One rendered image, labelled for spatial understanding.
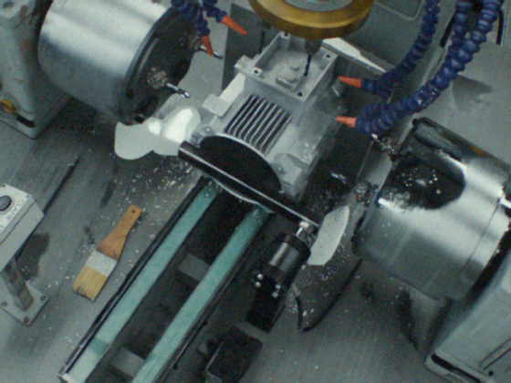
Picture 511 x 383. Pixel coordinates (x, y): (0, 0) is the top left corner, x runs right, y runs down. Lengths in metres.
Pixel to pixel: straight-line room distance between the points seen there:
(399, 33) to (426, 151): 0.26
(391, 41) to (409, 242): 0.38
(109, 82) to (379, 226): 0.48
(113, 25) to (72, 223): 0.40
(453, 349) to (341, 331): 0.22
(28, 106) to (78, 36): 0.26
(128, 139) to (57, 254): 0.28
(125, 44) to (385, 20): 0.43
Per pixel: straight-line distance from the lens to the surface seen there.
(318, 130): 1.20
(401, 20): 1.26
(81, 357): 1.17
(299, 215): 1.16
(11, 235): 1.11
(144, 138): 1.48
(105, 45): 1.20
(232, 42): 1.32
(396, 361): 1.35
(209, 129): 1.16
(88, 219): 1.40
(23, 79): 1.37
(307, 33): 0.98
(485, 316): 1.14
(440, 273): 1.11
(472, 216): 1.09
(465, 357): 1.28
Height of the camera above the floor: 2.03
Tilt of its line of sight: 60 degrees down
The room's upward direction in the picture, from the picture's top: 11 degrees clockwise
